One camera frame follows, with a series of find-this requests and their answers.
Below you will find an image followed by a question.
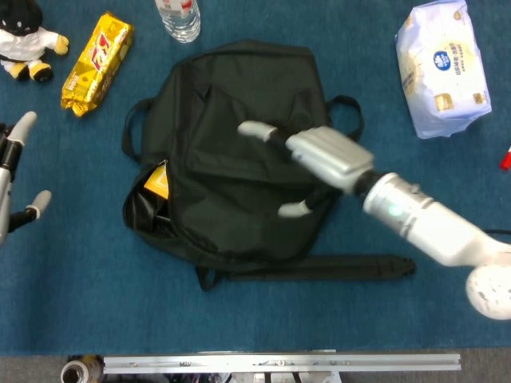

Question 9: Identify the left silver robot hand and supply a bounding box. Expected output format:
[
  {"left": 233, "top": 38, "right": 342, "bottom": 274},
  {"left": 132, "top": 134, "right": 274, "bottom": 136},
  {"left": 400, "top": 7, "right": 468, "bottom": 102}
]
[{"left": 0, "top": 110, "right": 53, "bottom": 247}]

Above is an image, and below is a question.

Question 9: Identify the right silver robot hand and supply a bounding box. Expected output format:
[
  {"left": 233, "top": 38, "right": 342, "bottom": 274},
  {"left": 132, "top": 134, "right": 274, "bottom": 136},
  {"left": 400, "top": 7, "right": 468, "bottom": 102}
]
[{"left": 237, "top": 120, "right": 375, "bottom": 219}]

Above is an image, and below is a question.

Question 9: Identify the black fabric backpack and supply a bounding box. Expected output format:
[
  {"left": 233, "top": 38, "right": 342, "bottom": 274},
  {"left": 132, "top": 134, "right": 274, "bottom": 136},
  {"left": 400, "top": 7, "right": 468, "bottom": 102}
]
[{"left": 121, "top": 38, "right": 418, "bottom": 292}]

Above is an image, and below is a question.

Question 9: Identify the white book with yellow band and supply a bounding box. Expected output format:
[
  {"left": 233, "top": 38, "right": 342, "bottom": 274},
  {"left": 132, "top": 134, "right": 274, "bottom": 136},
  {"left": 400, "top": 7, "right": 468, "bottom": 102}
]
[{"left": 142, "top": 159, "right": 171, "bottom": 200}]

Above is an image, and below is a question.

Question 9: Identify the black plush doll white shirt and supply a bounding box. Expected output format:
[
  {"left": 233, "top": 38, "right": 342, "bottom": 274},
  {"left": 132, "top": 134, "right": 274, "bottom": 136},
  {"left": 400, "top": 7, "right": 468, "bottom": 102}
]
[{"left": 0, "top": 0, "right": 70, "bottom": 84}]

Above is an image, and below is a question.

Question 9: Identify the gold foil snack package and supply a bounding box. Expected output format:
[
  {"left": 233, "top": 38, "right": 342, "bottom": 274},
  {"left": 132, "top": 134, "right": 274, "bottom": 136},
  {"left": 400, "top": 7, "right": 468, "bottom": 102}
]
[{"left": 60, "top": 11, "right": 134, "bottom": 118}]

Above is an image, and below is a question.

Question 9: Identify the white tissue pack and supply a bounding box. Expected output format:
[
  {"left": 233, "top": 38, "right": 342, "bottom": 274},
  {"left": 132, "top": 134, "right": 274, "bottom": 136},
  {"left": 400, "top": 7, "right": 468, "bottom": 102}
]
[{"left": 394, "top": 0, "right": 493, "bottom": 140}]

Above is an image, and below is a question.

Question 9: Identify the clear plastic water bottle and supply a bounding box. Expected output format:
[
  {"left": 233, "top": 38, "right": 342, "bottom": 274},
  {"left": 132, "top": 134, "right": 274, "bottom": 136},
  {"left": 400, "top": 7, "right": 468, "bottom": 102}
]
[{"left": 154, "top": 0, "right": 201, "bottom": 44}]

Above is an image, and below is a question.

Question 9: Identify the tape roll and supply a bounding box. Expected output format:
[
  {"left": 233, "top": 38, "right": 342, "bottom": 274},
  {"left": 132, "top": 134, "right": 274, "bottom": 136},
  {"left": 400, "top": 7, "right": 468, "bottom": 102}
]
[{"left": 60, "top": 354, "right": 104, "bottom": 383}]

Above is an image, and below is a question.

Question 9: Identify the aluminium profile rail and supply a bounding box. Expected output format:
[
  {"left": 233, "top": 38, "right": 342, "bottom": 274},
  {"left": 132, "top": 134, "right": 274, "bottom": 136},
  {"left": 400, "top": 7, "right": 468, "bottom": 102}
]
[{"left": 102, "top": 353, "right": 462, "bottom": 375}]

